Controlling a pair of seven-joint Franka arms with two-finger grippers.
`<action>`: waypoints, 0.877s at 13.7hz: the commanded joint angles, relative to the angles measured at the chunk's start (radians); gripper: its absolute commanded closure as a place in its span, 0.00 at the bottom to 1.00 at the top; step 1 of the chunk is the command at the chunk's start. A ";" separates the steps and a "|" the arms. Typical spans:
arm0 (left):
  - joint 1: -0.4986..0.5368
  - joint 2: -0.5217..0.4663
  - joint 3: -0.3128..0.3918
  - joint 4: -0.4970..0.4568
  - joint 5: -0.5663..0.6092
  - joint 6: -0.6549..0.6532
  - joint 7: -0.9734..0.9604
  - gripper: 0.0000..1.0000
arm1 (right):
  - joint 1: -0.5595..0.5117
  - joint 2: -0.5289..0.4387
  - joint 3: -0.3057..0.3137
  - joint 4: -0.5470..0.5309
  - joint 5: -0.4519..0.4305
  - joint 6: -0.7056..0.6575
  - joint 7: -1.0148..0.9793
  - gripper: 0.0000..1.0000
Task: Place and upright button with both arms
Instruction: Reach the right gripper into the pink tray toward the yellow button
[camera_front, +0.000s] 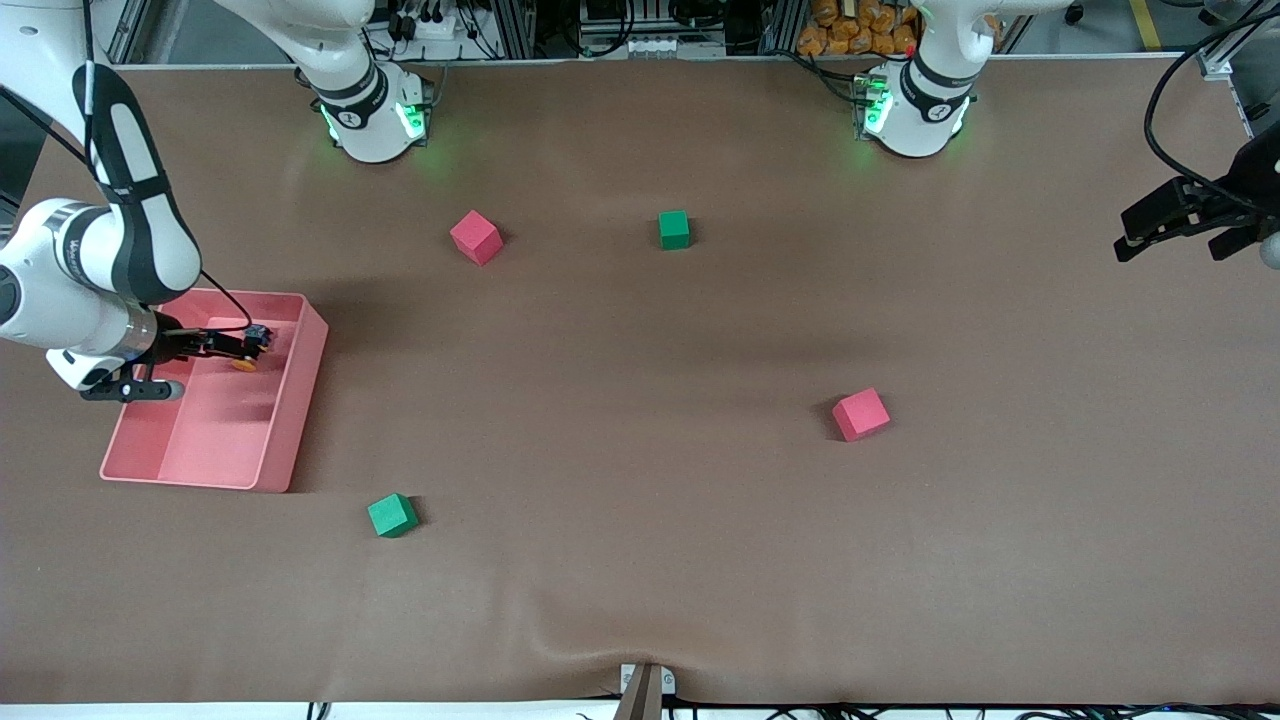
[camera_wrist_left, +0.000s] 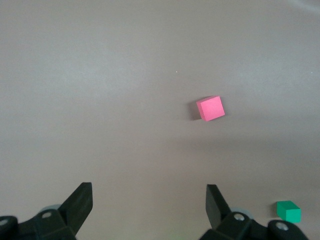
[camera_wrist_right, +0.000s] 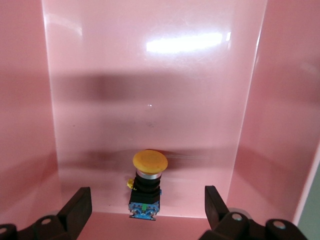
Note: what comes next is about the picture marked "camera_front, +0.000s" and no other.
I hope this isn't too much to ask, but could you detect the orange capped push button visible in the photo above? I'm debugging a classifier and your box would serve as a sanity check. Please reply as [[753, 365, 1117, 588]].
[[232, 322, 274, 373]]

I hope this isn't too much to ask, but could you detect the pink plastic bin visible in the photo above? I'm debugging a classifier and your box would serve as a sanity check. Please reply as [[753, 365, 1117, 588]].
[[99, 287, 330, 494]]

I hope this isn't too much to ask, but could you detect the pink foam cube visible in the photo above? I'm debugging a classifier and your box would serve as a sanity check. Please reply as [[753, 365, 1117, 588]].
[[832, 388, 892, 443], [449, 210, 504, 267]]

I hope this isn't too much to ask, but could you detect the white power strip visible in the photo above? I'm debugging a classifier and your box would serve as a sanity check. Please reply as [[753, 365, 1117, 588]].
[[393, 8, 458, 41]]

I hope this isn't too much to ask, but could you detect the brown table mat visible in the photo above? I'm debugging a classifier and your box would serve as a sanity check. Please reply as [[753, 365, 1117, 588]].
[[0, 55, 1280, 706]]

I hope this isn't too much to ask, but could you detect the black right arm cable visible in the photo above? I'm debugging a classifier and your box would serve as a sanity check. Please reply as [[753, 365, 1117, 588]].
[[0, 0, 253, 336]]

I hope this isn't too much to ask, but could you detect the aluminium frame post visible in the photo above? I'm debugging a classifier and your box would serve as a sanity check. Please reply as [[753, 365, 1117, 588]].
[[1198, 0, 1280, 81], [760, 0, 806, 56], [497, 0, 538, 58], [100, 0, 151, 66]]

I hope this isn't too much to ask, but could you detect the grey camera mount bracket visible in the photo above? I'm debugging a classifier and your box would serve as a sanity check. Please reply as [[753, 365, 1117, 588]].
[[612, 662, 677, 720]]

